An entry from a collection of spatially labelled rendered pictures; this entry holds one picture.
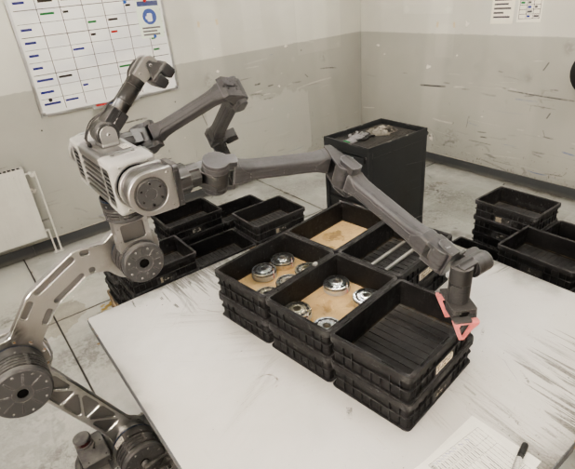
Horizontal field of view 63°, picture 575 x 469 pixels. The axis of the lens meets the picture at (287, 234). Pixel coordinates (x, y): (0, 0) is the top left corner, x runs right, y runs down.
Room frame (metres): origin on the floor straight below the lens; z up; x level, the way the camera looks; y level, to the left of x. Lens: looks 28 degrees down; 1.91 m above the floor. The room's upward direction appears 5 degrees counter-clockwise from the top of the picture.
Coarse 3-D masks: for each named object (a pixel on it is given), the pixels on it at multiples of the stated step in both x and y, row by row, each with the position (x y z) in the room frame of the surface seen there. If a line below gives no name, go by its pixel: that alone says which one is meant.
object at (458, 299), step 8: (440, 288) 1.05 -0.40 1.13; (448, 288) 1.00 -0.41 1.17; (456, 288) 0.98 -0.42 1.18; (464, 288) 0.98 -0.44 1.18; (448, 296) 1.00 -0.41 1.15; (456, 296) 0.98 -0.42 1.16; (464, 296) 0.98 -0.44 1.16; (448, 304) 0.98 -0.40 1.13; (456, 304) 0.98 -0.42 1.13; (464, 304) 0.98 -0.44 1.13; (472, 304) 0.97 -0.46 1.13; (456, 312) 0.95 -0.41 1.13; (464, 312) 0.95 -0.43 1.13; (472, 312) 0.96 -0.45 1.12
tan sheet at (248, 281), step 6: (288, 270) 1.70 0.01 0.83; (294, 270) 1.69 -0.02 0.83; (246, 276) 1.68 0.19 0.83; (276, 276) 1.65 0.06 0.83; (246, 282) 1.63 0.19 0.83; (252, 282) 1.63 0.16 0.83; (258, 282) 1.63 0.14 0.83; (264, 282) 1.62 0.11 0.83; (270, 282) 1.62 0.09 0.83; (252, 288) 1.58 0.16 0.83; (258, 288) 1.58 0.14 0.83
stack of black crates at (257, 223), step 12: (264, 204) 2.96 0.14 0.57; (276, 204) 3.02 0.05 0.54; (288, 204) 2.94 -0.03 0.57; (240, 216) 2.85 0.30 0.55; (252, 216) 2.90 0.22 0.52; (264, 216) 2.95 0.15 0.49; (276, 216) 2.93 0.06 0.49; (288, 216) 2.73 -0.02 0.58; (300, 216) 2.78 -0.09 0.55; (240, 228) 2.76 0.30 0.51; (252, 228) 2.61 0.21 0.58; (264, 228) 2.63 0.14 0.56; (276, 228) 2.67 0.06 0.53; (288, 228) 2.73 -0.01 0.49; (252, 240) 2.63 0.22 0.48; (264, 240) 2.61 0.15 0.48
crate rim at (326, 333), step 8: (344, 256) 1.60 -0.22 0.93; (320, 264) 1.56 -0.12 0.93; (360, 264) 1.53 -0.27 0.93; (304, 272) 1.52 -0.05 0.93; (376, 272) 1.48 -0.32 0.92; (384, 272) 1.46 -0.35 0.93; (296, 280) 1.47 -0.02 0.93; (392, 280) 1.41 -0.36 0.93; (280, 288) 1.42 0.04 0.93; (384, 288) 1.36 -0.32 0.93; (272, 296) 1.38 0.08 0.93; (272, 304) 1.34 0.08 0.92; (280, 304) 1.32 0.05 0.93; (360, 304) 1.28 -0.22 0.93; (280, 312) 1.31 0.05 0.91; (288, 312) 1.28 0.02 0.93; (352, 312) 1.25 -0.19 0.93; (296, 320) 1.25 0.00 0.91; (304, 320) 1.23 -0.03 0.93; (344, 320) 1.21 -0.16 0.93; (312, 328) 1.20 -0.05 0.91; (320, 328) 1.18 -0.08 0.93; (328, 328) 1.17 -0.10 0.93; (328, 336) 1.16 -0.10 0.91
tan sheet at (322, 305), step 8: (320, 288) 1.54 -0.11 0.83; (352, 288) 1.52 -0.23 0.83; (312, 296) 1.49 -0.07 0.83; (320, 296) 1.49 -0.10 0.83; (328, 296) 1.48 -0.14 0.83; (344, 296) 1.47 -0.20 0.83; (352, 296) 1.47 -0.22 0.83; (312, 304) 1.44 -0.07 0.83; (320, 304) 1.44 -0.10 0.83; (328, 304) 1.43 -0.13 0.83; (336, 304) 1.43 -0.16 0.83; (344, 304) 1.42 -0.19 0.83; (352, 304) 1.42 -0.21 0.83; (312, 312) 1.40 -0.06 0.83; (320, 312) 1.39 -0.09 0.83; (328, 312) 1.39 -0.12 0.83; (336, 312) 1.38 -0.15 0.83; (344, 312) 1.38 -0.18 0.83; (312, 320) 1.35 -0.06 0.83
